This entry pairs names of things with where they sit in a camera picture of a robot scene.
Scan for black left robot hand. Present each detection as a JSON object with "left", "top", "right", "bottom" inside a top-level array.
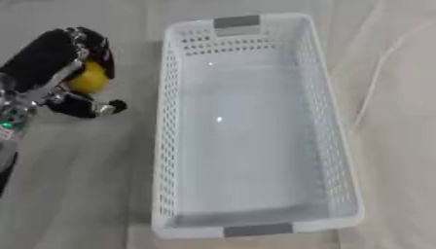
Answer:
[{"left": 0, "top": 26, "right": 129, "bottom": 120}]

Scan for yellow toy lemon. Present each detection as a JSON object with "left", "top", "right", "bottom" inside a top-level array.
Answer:
[{"left": 62, "top": 60, "right": 113, "bottom": 94}]

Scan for white perforated plastic basket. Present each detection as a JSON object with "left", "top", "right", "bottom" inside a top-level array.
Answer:
[{"left": 150, "top": 13, "right": 367, "bottom": 240}]

